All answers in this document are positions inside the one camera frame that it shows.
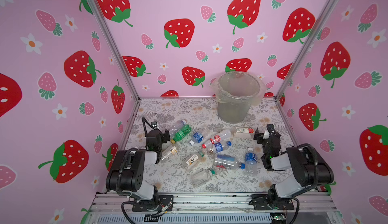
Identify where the white bottle red label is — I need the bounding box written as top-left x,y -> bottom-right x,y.
231,127 -> 255,139

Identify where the clear bottle white cap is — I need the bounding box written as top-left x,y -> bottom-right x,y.
167,119 -> 187,136

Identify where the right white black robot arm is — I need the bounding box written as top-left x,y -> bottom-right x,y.
249,125 -> 334,210

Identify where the clear bottle crane label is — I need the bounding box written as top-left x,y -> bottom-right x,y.
182,149 -> 207,172

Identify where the clear bottle blue label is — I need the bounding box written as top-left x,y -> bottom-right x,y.
189,128 -> 210,146

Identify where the clear bottle yellow label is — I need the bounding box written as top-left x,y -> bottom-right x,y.
160,143 -> 181,163

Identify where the crushed clear bottle blue cap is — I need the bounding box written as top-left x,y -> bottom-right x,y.
213,154 -> 245,170

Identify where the white bottle red cap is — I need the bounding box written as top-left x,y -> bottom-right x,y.
202,129 -> 232,149

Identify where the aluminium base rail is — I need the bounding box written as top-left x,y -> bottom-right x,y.
85,192 -> 344,224

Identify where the clear bottle green neck label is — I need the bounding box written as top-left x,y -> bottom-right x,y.
191,166 -> 220,188

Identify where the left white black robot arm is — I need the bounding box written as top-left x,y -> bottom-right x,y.
103,129 -> 173,214

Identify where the green bottle yellow cap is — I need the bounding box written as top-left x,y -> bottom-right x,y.
170,125 -> 192,144

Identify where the translucent grey waste bin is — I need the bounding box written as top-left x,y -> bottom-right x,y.
210,71 -> 267,124

